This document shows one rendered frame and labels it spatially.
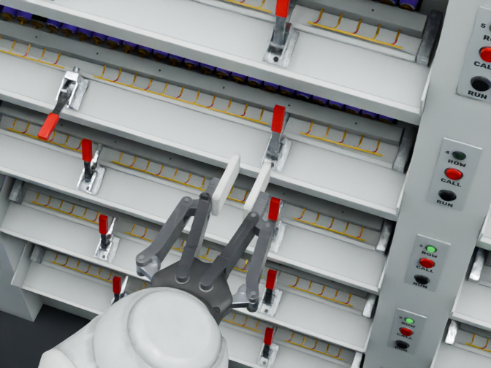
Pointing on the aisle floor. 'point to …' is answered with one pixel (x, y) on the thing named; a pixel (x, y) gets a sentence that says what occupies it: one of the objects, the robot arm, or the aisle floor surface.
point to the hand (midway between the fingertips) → (241, 188)
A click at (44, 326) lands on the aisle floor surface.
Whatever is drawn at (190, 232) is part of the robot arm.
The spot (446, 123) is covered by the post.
